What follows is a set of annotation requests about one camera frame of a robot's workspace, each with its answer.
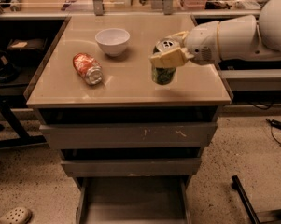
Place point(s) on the white bowl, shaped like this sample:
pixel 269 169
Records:
pixel 112 41

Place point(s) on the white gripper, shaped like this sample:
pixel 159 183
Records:
pixel 202 42

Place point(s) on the green soda can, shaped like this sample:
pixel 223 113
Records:
pixel 163 76

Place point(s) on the black table leg frame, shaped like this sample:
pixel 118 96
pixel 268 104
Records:
pixel 24 138

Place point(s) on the beige perforated clog shoe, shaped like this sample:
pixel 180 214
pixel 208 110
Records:
pixel 18 215

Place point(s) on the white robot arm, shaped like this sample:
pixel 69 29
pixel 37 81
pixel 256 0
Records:
pixel 248 38

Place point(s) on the black metal base bar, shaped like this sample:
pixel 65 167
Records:
pixel 265 217

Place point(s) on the black power adapter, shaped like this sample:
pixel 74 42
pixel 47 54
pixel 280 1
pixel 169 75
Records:
pixel 274 123

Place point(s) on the middle grey drawer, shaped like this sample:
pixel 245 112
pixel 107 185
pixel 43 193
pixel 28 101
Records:
pixel 142 167

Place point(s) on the orange crushed soda can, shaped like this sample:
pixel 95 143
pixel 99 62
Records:
pixel 88 68

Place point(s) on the grey drawer cabinet with counter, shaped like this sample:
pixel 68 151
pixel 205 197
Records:
pixel 127 93

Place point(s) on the black box with label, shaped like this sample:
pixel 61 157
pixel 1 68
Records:
pixel 26 48

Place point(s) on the top grey drawer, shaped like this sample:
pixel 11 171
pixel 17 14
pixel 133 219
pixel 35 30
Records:
pixel 129 135

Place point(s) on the bottom grey open drawer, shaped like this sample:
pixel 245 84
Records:
pixel 133 200

